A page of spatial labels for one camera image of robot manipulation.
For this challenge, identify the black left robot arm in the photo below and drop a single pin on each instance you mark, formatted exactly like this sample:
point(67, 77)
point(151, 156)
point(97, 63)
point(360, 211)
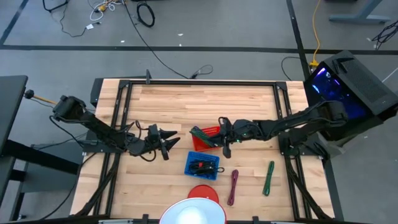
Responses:
point(99, 129)

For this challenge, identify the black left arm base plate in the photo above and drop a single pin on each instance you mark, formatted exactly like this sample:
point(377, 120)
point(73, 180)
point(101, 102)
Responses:
point(93, 146)

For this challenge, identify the black aluminium table frame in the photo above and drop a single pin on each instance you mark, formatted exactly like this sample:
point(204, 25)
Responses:
point(202, 82)

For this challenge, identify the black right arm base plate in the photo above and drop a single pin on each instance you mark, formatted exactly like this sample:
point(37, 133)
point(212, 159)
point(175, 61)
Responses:
point(289, 149)

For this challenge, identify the black desk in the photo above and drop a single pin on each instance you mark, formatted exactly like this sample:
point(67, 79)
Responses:
point(11, 102)

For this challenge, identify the black table clamp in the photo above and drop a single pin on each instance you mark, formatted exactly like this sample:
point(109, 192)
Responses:
point(145, 218)
point(256, 220)

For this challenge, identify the black stand foot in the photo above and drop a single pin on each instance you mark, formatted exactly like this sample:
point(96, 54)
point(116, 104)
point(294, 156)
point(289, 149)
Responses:
point(49, 7)

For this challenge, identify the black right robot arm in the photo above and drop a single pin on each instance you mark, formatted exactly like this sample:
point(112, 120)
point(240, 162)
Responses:
point(295, 121)

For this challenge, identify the blue plastic basket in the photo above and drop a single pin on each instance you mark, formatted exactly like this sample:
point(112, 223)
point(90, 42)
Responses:
point(186, 169)

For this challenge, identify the wooden rod black knob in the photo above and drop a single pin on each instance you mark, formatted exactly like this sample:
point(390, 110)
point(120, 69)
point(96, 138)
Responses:
point(29, 94)

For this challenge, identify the grey desk foot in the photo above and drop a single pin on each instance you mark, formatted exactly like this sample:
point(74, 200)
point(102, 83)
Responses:
point(357, 18)

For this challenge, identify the black computer tower blue glow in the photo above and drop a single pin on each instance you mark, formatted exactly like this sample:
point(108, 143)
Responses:
point(363, 81)

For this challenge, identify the red plastic basket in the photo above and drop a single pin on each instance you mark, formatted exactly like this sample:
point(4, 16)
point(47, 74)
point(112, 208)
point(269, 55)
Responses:
point(211, 130)

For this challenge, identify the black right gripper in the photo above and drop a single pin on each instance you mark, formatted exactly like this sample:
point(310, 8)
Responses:
point(242, 130)

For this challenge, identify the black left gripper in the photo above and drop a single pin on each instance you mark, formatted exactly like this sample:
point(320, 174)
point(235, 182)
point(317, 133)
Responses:
point(154, 140)

